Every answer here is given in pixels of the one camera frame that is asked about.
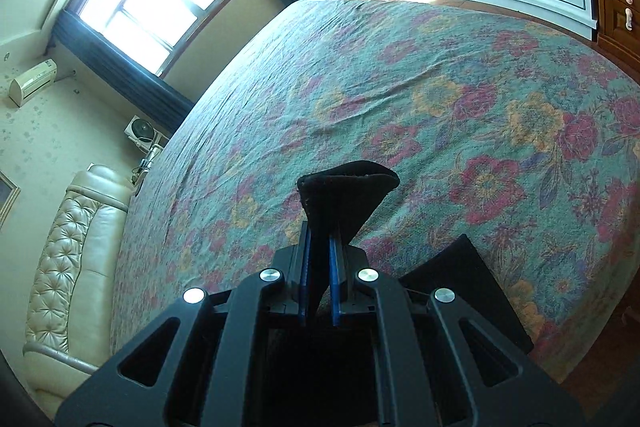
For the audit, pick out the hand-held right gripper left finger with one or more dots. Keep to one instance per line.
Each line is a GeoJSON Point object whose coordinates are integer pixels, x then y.
{"type": "Point", "coordinates": [305, 279]}

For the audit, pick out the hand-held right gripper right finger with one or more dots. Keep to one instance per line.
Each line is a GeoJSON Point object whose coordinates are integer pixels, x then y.
{"type": "Point", "coordinates": [334, 282]}

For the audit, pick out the black pants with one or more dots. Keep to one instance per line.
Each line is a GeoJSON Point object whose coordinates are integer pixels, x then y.
{"type": "Point", "coordinates": [345, 194]}

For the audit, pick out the floral bedspread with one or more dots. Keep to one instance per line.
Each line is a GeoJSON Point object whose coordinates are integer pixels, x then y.
{"type": "Point", "coordinates": [400, 82]}

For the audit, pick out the small white fan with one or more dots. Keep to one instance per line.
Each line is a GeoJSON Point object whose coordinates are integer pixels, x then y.
{"type": "Point", "coordinates": [142, 132]}

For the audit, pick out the cream tufted leather headboard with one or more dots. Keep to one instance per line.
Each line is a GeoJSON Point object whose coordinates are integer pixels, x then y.
{"type": "Point", "coordinates": [70, 257]}

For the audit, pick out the framed wall picture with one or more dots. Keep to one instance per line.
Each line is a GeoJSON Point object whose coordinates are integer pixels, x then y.
{"type": "Point", "coordinates": [7, 197]}

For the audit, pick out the white wall air conditioner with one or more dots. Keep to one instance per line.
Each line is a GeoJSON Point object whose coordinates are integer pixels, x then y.
{"type": "Point", "coordinates": [32, 82]}

